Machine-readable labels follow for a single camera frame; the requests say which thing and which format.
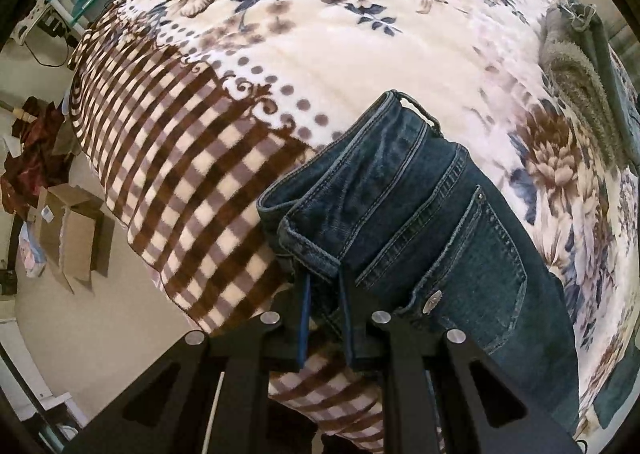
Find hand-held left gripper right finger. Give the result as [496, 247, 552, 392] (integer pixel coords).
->
[338, 268, 581, 454]

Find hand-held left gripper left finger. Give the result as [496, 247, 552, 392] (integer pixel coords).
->
[65, 268, 315, 454]

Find blue denim pants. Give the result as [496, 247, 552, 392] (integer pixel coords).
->
[256, 90, 581, 435]

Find floral checkered blanket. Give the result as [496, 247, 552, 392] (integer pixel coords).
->
[69, 0, 640, 454]

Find open cardboard box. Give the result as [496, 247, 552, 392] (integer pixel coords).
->
[36, 184, 116, 295]

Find teal cloth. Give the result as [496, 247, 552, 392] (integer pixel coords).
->
[592, 334, 640, 430]

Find light blue packet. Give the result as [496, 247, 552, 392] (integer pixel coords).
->
[17, 224, 48, 280]

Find dark red cloth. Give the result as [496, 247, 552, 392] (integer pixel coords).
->
[0, 96, 76, 222]

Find black cable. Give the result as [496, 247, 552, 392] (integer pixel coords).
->
[22, 29, 76, 70]

